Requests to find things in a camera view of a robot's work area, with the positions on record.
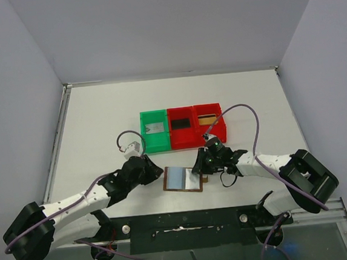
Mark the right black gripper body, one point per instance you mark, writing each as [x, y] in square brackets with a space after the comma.
[203, 159]

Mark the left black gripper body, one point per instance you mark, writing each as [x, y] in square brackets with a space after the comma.
[135, 182]

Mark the brown leather card holder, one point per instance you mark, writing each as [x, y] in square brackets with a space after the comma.
[182, 179]

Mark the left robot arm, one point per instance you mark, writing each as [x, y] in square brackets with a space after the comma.
[31, 235]

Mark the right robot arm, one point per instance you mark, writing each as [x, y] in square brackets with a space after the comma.
[308, 183]

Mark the gold card in red bin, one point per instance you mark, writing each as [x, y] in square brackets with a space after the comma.
[207, 120]

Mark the silver card in green bin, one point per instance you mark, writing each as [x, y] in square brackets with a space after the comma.
[154, 127]

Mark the black card in red bin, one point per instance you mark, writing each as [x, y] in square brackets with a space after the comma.
[178, 124]

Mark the right red plastic bin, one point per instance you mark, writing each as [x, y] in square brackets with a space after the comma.
[219, 129]

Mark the red plastic bin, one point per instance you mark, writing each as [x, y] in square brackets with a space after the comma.
[219, 129]
[183, 138]

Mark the green plastic bin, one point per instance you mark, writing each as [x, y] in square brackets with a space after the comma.
[157, 142]

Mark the middle red plastic bin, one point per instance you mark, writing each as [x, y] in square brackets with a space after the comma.
[183, 138]

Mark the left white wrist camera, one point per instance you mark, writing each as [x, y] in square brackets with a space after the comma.
[131, 150]

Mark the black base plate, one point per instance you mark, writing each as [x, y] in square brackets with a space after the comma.
[169, 232]

